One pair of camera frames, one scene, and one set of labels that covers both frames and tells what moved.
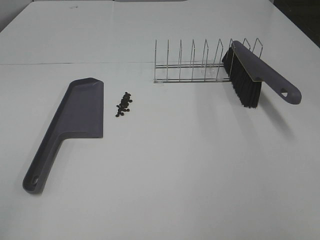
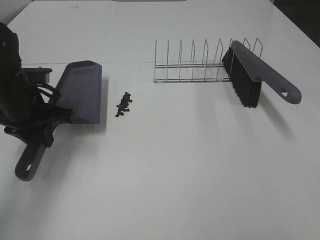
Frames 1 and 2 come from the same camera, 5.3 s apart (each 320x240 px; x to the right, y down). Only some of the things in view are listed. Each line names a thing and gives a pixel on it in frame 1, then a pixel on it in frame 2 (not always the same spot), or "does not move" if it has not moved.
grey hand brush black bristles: x=247 y=70 does not move
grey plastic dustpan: x=79 y=115 → x=80 y=91
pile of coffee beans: x=123 y=106 does not move
